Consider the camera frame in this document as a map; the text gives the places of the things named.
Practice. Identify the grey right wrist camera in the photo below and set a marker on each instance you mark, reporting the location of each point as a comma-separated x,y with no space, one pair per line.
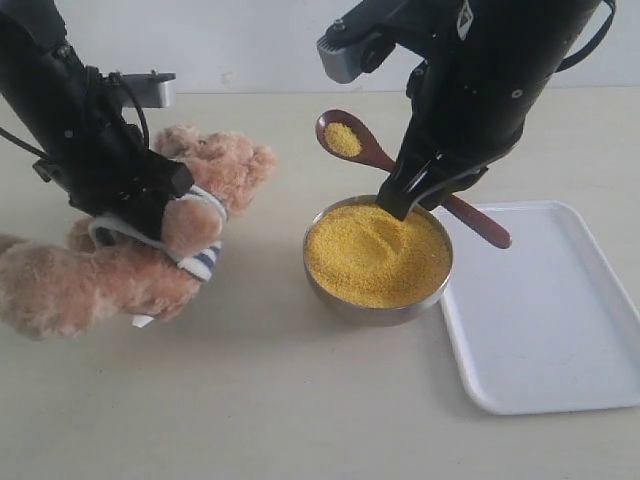
361,40

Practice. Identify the yellow millet grains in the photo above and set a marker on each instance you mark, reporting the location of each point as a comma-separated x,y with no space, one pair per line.
364,256

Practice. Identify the dark red wooden spoon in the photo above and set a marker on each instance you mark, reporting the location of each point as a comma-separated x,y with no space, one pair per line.
373,155

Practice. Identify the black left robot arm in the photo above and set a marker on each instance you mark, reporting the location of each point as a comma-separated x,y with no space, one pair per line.
33,42

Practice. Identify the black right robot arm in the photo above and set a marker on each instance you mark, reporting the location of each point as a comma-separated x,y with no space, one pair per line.
551,27

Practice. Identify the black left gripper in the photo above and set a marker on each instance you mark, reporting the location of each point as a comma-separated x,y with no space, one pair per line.
99,152

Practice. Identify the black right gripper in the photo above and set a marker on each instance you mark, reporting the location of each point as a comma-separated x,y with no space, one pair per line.
468,111

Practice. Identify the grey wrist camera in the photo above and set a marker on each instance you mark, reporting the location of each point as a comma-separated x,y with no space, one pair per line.
361,40
152,89

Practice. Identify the steel bowl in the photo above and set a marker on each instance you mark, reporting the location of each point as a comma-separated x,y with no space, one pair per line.
370,316

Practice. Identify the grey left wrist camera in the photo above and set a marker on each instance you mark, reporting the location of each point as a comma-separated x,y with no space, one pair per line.
152,89

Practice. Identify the white plastic tray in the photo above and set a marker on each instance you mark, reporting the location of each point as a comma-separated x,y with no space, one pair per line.
544,326

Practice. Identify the brown plush teddy bear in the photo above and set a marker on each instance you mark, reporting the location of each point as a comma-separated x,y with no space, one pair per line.
106,269

